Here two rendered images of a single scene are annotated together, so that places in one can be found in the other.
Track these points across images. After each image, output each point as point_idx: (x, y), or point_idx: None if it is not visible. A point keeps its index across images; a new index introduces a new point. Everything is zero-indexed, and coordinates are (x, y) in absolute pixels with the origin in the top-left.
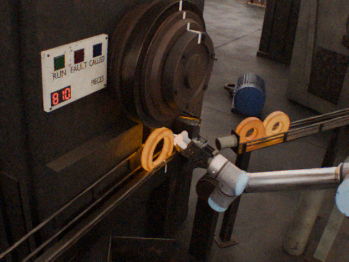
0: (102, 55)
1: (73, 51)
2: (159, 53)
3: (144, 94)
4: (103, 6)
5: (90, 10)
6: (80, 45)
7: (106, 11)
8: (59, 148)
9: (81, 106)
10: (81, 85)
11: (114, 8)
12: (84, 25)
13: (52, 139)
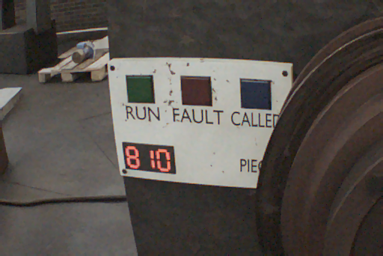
0: (275, 113)
1: (177, 75)
2: (329, 153)
3: (282, 242)
4: (283, 0)
5: (243, 0)
6: (197, 66)
7: (296, 13)
8: (167, 251)
9: (226, 205)
10: (207, 159)
11: (322, 13)
12: (227, 29)
13: (148, 227)
